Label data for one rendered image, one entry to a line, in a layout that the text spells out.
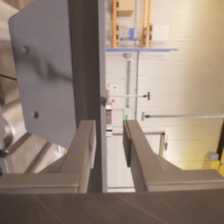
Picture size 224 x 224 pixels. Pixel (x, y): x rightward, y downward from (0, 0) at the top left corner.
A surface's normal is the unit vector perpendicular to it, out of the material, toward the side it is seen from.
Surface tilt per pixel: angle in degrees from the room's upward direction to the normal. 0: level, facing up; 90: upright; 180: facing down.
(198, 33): 90
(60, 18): 90
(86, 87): 90
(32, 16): 90
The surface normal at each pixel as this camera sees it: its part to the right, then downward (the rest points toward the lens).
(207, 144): 0.03, 0.29
